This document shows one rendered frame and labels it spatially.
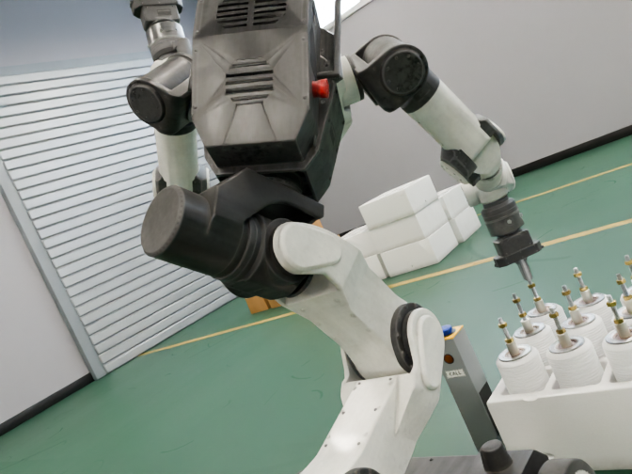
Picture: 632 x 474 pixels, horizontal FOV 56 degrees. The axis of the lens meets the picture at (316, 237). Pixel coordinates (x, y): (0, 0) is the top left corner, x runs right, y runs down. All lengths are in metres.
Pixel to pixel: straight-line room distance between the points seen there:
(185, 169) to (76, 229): 4.92
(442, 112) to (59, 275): 5.16
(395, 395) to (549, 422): 0.41
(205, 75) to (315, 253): 0.34
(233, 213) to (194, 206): 0.07
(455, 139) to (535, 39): 5.35
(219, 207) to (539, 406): 0.83
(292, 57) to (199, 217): 0.31
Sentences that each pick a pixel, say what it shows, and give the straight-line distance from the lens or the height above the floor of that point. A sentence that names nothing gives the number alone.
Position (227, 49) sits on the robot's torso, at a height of 1.04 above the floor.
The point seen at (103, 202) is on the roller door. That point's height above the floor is 1.55.
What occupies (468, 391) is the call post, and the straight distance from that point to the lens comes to 1.55.
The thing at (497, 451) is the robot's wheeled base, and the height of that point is 0.24.
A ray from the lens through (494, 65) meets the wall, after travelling 6.68.
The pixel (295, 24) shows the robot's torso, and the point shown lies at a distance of 1.02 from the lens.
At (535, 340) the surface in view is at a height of 0.24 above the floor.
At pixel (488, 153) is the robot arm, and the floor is 0.69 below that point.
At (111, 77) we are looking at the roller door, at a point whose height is 2.83.
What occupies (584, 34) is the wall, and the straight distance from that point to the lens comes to 6.43.
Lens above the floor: 0.77
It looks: 4 degrees down
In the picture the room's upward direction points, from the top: 25 degrees counter-clockwise
